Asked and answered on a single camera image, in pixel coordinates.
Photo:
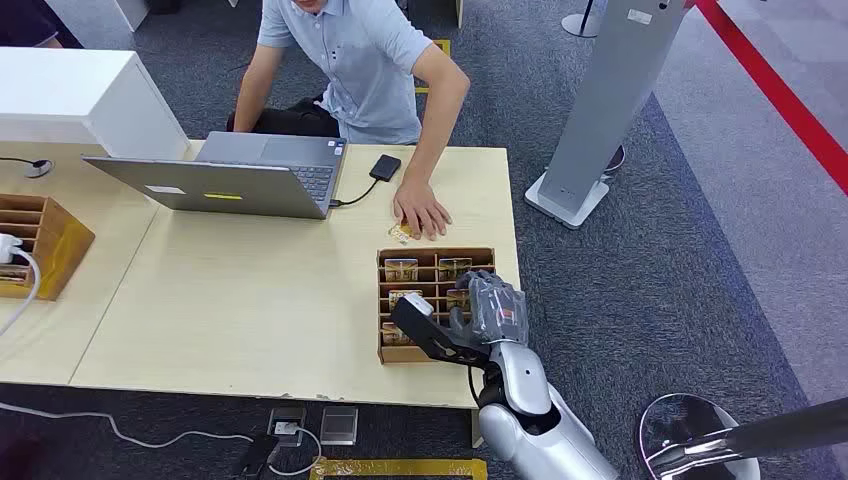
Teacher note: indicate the person's left hand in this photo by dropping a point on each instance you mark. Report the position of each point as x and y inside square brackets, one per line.
[420, 205]

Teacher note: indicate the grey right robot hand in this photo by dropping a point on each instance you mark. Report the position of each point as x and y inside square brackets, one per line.
[497, 311]

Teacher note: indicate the gold patterned card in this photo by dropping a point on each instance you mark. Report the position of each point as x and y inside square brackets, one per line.
[393, 334]
[457, 299]
[454, 268]
[401, 297]
[398, 234]
[401, 270]

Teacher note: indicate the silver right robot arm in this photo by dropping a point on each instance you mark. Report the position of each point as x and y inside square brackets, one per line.
[536, 424]

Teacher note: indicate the wooden card organizer box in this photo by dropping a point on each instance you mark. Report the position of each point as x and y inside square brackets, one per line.
[430, 255]

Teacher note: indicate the person in dark top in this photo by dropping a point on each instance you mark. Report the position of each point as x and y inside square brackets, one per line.
[30, 20]

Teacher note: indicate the black external drive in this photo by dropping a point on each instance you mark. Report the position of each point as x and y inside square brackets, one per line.
[385, 167]

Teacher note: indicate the grey laptop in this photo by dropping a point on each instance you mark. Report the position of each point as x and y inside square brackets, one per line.
[232, 182]

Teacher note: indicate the grey floor plate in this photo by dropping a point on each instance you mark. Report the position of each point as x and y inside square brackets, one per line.
[339, 425]

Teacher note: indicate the chrome stanchion base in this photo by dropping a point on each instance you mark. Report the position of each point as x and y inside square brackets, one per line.
[676, 424]

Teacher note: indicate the grey kiosk stand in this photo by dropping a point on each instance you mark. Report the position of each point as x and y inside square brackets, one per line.
[609, 99]

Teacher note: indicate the floor socket box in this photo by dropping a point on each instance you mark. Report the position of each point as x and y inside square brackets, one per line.
[287, 422]

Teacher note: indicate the stanchion base with black pole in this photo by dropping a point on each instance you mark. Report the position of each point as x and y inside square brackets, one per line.
[583, 23]

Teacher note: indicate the black power adapter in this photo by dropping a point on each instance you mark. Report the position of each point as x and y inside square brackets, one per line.
[257, 456]

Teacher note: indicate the white cabinet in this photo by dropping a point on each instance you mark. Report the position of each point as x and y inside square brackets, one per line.
[93, 99]

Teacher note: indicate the wooden organizer with yellow side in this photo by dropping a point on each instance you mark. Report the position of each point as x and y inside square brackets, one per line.
[56, 248]

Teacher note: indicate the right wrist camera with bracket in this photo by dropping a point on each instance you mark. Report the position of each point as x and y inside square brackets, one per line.
[424, 328]

